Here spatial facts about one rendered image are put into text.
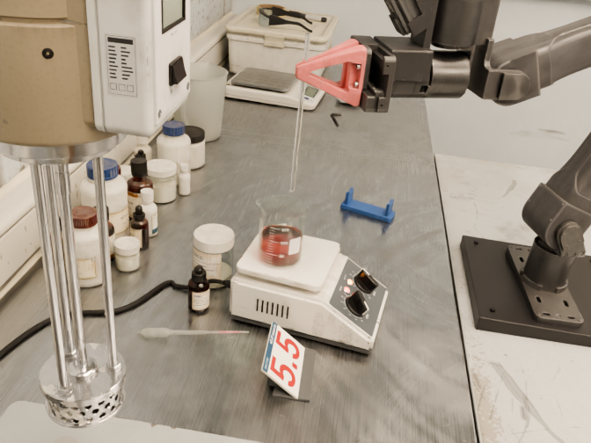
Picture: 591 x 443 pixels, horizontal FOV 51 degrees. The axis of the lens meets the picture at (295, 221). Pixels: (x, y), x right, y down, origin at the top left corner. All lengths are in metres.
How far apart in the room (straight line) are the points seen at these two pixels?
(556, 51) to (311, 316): 0.44
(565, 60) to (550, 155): 1.61
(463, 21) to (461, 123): 1.60
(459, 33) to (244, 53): 1.22
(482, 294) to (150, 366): 0.49
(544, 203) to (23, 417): 0.72
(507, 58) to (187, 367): 0.54
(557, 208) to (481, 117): 1.43
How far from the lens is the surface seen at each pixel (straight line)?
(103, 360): 0.55
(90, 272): 0.92
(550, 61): 0.81
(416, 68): 0.73
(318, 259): 0.84
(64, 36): 0.36
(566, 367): 0.92
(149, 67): 0.35
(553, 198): 0.94
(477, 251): 1.07
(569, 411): 0.85
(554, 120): 2.39
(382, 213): 1.15
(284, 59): 1.88
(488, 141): 2.37
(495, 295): 0.97
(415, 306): 0.94
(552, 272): 0.99
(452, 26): 0.75
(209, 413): 0.74
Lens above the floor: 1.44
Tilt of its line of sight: 29 degrees down
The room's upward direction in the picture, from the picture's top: 6 degrees clockwise
